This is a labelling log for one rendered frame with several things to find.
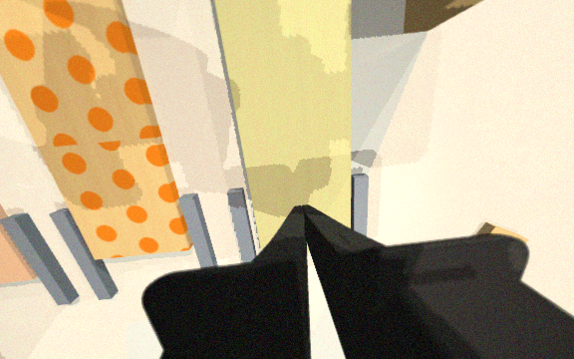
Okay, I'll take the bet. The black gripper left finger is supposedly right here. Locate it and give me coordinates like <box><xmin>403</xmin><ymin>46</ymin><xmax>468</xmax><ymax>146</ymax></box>
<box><xmin>142</xmin><ymin>205</ymin><xmax>311</xmax><ymax>359</ymax></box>

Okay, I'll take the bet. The tan cube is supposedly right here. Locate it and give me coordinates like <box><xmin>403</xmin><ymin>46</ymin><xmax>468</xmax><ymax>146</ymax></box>
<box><xmin>477</xmin><ymin>222</ymin><xmax>529</xmax><ymax>243</ymax></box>

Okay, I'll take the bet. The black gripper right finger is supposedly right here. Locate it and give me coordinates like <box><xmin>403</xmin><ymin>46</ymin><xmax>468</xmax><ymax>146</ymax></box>
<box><xmin>302</xmin><ymin>204</ymin><xmax>530</xmax><ymax>359</ymax></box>

